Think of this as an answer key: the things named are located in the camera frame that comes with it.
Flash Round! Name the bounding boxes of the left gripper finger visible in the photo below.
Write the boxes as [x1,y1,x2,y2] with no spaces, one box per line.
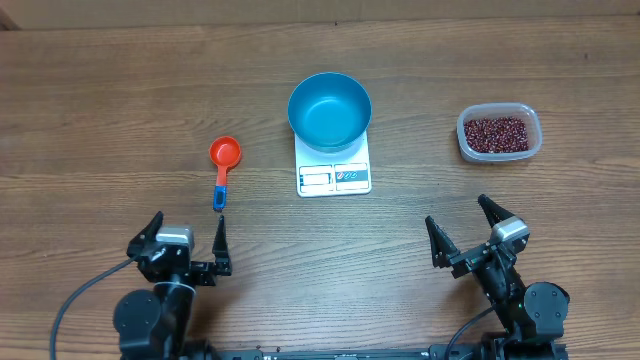
[212,215,232,276]
[126,211,164,257]

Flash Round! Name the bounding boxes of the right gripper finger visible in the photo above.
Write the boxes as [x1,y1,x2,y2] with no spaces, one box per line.
[477,194,514,227]
[425,216,460,268]

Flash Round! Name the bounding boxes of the red measuring scoop blue handle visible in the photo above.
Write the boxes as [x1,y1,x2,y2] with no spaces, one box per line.
[209,136,242,212]

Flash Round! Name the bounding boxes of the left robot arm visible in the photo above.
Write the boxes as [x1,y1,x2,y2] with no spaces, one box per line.
[113,212,232,360]

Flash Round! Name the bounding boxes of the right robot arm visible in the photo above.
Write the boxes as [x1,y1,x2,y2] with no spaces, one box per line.
[425,194,570,359]

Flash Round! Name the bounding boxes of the white digital kitchen scale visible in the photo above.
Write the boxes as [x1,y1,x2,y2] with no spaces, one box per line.
[294,133,372,198]

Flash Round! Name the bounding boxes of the blue metal bowl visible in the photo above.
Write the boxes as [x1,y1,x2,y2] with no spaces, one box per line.
[287,72,373,153]

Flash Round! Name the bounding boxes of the red beans in container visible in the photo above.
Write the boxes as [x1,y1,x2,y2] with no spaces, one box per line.
[463,116,529,154]

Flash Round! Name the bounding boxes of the clear plastic container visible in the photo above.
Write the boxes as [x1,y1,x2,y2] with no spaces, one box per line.
[456,102,543,163]

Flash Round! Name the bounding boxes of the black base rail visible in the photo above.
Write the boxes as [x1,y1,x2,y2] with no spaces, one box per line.
[207,344,569,360]

